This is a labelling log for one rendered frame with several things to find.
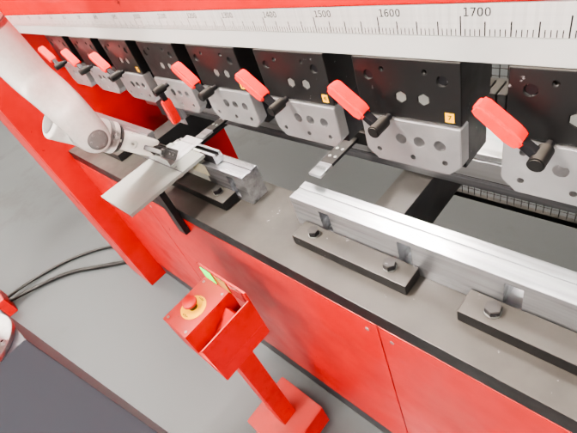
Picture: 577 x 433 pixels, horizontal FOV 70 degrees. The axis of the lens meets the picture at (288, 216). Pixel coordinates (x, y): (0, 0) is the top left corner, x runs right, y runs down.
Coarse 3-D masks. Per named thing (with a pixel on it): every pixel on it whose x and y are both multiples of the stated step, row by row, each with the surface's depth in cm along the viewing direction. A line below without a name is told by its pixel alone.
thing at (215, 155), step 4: (200, 144) 122; (196, 148) 123; (200, 148) 122; (204, 148) 120; (208, 148) 119; (212, 148) 118; (200, 152) 118; (204, 152) 118; (208, 152) 117; (212, 152) 118; (216, 152) 116; (220, 152) 116; (208, 156) 117; (212, 156) 115; (216, 156) 116; (220, 156) 117; (204, 160) 120; (208, 160) 119; (212, 160) 116; (216, 160) 116; (220, 160) 117; (216, 164) 117
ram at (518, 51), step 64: (0, 0) 137; (64, 0) 103; (128, 0) 83; (192, 0) 69; (256, 0) 60; (320, 0) 52; (384, 0) 47; (448, 0) 42; (512, 0) 38; (576, 0) 35; (576, 64) 38
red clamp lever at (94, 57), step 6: (90, 54) 107; (96, 54) 107; (96, 60) 106; (102, 60) 107; (102, 66) 106; (108, 66) 107; (108, 72) 107; (114, 72) 106; (120, 72) 107; (114, 78) 106
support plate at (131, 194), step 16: (192, 160) 116; (128, 176) 121; (144, 176) 118; (160, 176) 115; (176, 176) 113; (112, 192) 117; (128, 192) 114; (144, 192) 112; (160, 192) 110; (128, 208) 109
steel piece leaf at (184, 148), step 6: (174, 144) 126; (180, 144) 125; (186, 144) 124; (192, 144) 122; (180, 150) 122; (186, 150) 121; (156, 156) 120; (180, 156) 119; (162, 162) 120; (168, 162) 119; (174, 162) 118
